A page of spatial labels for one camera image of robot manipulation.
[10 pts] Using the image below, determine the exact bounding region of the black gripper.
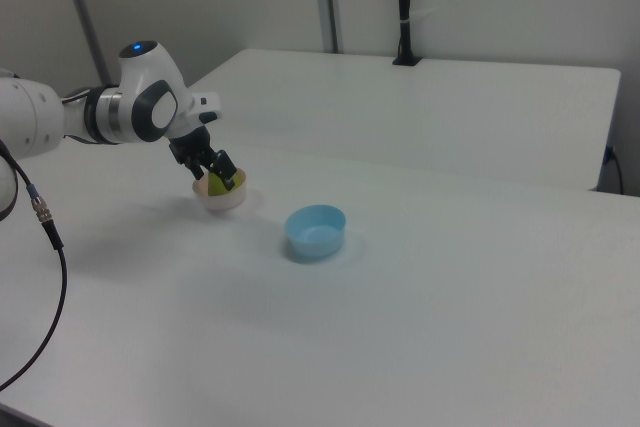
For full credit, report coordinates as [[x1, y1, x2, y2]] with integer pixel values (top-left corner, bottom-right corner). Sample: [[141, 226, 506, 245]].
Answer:
[[168, 127, 238, 192]]

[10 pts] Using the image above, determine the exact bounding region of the pink plastic bowl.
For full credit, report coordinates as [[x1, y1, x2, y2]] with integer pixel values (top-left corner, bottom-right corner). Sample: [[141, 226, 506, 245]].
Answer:
[[192, 166, 250, 214]]

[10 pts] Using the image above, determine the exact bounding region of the green pear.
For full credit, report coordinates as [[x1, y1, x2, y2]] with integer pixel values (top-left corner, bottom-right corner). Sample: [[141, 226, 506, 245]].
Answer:
[[206, 171, 236, 198]]

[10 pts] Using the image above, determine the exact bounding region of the black cable with metal connector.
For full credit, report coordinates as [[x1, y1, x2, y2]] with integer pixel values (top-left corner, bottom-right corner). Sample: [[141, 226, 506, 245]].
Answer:
[[0, 139, 69, 393]]

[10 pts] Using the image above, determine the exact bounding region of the thin black cable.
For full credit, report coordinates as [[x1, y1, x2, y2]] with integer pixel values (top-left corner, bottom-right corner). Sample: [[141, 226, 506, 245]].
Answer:
[[605, 145, 626, 195]]

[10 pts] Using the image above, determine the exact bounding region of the light blue plastic bowl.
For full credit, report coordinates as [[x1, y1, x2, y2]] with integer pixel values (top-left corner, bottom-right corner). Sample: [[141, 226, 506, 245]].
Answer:
[[284, 203, 348, 263]]

